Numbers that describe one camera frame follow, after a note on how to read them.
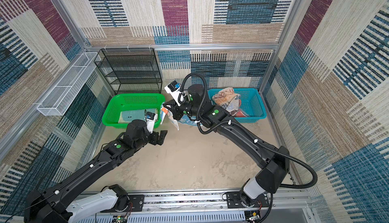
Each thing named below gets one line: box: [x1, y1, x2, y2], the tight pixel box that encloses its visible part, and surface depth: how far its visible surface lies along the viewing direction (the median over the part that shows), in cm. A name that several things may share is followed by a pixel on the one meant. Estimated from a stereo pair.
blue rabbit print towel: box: [160, 106, 203, 131], surface depth 69 cm
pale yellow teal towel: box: [118, 108, 159, 124], surface depth 107 cm
